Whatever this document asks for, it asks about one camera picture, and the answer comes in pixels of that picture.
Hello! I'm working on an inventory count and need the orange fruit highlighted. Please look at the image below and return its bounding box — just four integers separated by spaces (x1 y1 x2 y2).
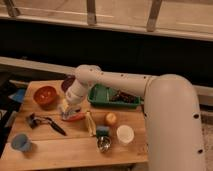
104 113 117 126

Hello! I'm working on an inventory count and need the white plastic cup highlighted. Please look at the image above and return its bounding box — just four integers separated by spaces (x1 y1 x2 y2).
116 125 134 145

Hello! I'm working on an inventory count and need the blue cloth at left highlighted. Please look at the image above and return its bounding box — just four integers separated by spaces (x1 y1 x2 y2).
10 88 26 103

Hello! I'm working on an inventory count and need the blue cup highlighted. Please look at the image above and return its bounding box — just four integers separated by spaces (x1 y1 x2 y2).
11 133 32 152

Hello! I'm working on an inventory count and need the dark grapes bunch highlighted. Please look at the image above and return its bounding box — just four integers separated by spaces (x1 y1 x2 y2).
110 91 135 103

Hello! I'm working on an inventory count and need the purple bowl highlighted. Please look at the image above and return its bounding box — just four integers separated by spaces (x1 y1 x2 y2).
61 77 75 92

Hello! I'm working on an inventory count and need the red-brown bowl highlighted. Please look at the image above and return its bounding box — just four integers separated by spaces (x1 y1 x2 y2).
33 86 57 107

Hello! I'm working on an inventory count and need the green sponge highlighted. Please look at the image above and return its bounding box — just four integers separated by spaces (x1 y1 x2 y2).
96 125 109 137

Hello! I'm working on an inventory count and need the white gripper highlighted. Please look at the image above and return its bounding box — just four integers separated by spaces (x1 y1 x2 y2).
59 87 84 114

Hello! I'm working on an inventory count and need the black-handled peeler tool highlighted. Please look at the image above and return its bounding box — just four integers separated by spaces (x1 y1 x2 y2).
26 113 66 136

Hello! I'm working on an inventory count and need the green plastic tray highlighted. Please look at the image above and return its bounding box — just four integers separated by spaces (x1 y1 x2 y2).
87 84 141 109

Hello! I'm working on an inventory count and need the white towel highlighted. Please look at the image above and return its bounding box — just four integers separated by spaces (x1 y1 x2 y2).
61 106 81 117

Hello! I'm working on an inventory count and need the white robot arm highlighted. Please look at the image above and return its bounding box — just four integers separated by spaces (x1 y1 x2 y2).
65 65 206 171

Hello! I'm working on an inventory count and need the orange carrot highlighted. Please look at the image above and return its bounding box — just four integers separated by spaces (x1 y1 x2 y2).
62 113 85 122

